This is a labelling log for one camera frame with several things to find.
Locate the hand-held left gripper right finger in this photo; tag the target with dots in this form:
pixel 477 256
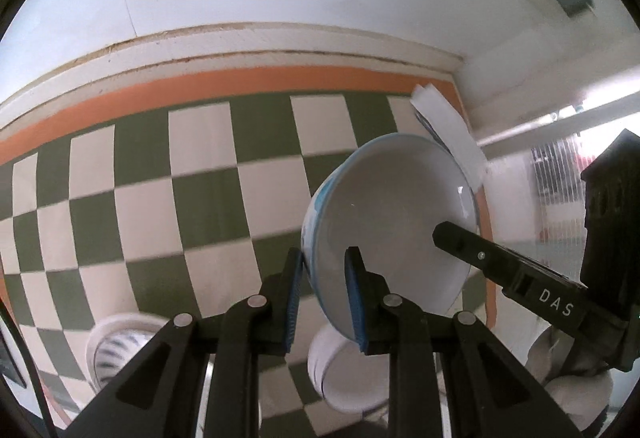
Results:
pixel 356 303

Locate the black striped white plate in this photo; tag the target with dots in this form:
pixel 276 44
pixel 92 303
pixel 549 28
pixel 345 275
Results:
pixel 115 348

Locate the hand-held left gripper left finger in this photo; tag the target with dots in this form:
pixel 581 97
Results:
pixel 295 298

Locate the white bowl dark rim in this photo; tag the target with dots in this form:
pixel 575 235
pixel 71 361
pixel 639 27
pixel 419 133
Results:
pixel 340 378

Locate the white bowl blue outside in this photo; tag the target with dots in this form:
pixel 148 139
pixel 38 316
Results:
pixel 400 198

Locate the green white checkered tablecloth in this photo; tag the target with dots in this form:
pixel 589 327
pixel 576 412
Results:
pixel 150 198

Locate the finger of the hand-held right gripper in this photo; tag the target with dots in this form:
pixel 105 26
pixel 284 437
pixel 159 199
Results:
pixel 500 263

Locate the folded white paper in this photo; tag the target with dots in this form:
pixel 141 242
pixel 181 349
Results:
pixel 450 133

